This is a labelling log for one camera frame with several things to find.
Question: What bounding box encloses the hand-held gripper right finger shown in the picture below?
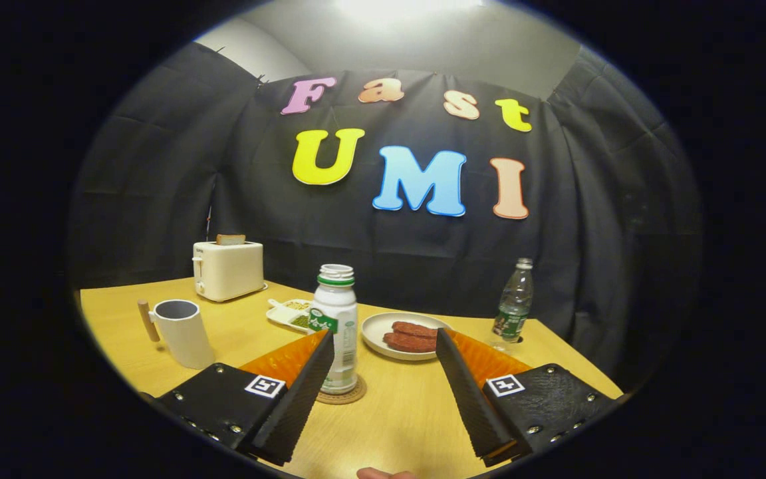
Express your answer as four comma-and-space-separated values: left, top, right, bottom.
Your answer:
436, 327, 623, 466

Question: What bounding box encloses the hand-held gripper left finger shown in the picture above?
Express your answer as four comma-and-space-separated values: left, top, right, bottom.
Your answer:
155, 329, 336, 466

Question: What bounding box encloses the round cork coaster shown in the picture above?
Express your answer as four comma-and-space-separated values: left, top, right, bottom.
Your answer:
315, 375, 368, 405

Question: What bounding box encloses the white juice bottle green label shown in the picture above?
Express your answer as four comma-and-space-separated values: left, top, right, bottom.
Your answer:
309, 264, 359, 395

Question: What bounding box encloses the white cup with wooden handle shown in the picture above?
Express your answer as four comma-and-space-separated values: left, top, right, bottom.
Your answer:
137, 299, 216, 370

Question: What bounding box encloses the clear plastic water bottle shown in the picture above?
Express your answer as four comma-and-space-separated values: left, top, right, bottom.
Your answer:
491, 258, 535, 352

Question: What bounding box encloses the wooden table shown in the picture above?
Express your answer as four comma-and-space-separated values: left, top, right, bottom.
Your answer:
79, 278, 623, 479

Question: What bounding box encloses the red meat patty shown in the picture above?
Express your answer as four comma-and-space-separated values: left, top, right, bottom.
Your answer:
382, 331, 438, 353
392, 321, 438, 339

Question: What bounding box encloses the small white divided dish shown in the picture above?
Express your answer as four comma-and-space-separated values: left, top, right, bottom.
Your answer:
266, 299, 315, 333

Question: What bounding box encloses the white oval plate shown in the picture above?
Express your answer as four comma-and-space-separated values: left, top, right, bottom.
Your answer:
361, 312, 453, 361

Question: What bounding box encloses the cream toaster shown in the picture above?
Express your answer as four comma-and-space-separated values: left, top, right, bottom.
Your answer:
192, 241, 268, 303

